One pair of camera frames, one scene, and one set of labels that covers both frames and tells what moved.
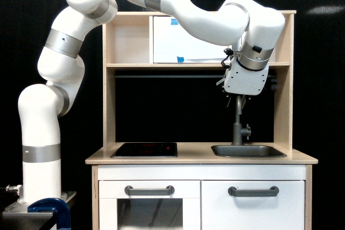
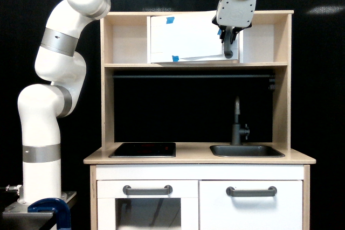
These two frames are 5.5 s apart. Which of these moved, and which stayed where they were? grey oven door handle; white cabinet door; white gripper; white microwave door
Moved: white gripper
Stayed: white microwave door; grey oven door handle; white cabinet door
